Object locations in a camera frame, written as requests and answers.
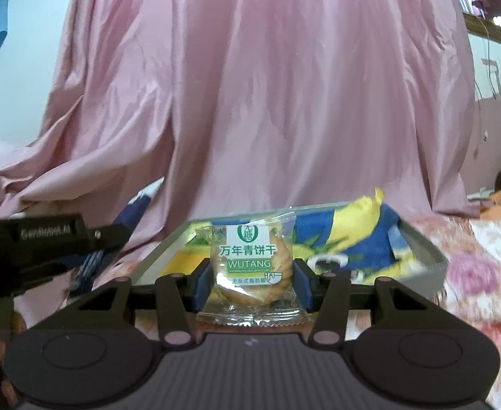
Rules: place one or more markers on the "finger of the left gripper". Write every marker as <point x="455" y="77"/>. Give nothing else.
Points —
<point x="82" y="281"/>
<point x="112" y="237"/>

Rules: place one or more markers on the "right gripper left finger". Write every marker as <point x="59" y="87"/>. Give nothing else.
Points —
<point x="178" y="295"/>

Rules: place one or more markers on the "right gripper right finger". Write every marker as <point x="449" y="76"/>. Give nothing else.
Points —
<point x="327" y="297"/>

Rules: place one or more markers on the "green white biscuit packet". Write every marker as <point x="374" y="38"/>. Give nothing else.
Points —
<point x="252" y="268"/>

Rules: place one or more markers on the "blue yellow tray liner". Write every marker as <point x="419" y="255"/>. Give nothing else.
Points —
<point x="363" y="237"/>

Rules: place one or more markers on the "grey snack tray box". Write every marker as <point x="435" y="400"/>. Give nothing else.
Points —
<point x="162" y="259"/>

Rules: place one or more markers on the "floral bed quilt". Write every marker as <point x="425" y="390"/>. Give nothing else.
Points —
<point x="471" y="289"/>

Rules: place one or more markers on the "pink satin curtain cloth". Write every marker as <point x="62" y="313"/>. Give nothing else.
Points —
<point x="250" y="105"/>

